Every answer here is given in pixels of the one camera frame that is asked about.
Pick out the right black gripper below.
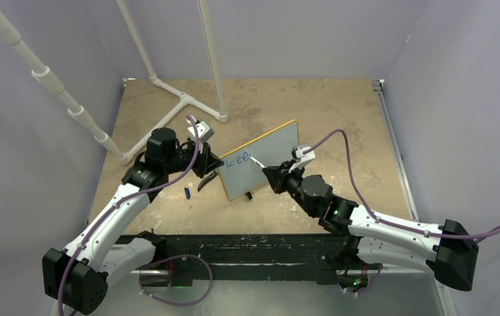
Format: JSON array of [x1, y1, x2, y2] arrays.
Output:
[[264, 159, 316, 217]]

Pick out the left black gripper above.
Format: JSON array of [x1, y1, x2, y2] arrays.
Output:
[[164, 139, 223, 178]]

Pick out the white marker pen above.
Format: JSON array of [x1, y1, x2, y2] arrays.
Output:
[[250, 157, 265, 169]]

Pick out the yellow framed whiteboard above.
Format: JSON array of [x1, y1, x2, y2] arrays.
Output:
[[218, 120, 299, 202]]

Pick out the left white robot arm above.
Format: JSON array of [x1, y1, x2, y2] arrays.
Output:
[[42, 122, 223, 315]]

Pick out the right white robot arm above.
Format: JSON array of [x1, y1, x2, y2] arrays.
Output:
[[261, 161, 479, 292]]

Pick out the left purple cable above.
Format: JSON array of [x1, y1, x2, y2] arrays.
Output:
[[57, 115, 202, 316]]

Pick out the black handled pliers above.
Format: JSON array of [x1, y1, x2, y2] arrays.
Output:
[[197, 170, 218, 192]]

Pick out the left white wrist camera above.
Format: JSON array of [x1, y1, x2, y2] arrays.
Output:
[[188, 121, 215, 153]]

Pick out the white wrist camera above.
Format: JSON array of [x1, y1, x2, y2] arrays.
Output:
[[289, 144, 316, 172], [188, 121, 215, 153]]

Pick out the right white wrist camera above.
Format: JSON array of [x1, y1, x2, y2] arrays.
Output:
[[289, 144, 316, 172]]

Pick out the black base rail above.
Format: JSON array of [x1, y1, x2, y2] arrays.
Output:
[[137, 231, 379, 286]]

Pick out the right aluminium side rail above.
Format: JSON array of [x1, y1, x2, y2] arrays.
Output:
[[372, 80, 419, 221]]

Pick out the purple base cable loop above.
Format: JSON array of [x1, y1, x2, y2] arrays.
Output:
[[139, 253, 214, 307]]

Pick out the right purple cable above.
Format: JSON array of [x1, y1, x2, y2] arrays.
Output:
[[304, 128, 500, 241]]

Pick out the white pvc pipe frame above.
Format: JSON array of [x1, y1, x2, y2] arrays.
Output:
[[0, 0, 229, 166]]

